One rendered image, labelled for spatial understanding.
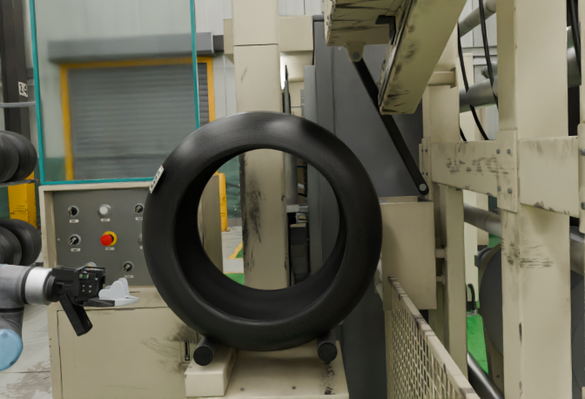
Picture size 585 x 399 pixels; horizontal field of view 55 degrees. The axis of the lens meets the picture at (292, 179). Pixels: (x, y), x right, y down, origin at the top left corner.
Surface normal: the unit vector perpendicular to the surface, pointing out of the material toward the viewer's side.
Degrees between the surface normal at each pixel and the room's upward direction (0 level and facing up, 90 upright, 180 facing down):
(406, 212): 90
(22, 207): 90
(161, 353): 90
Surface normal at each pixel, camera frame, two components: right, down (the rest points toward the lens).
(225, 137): -0.08, -0.12
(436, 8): 0.04, 0.97
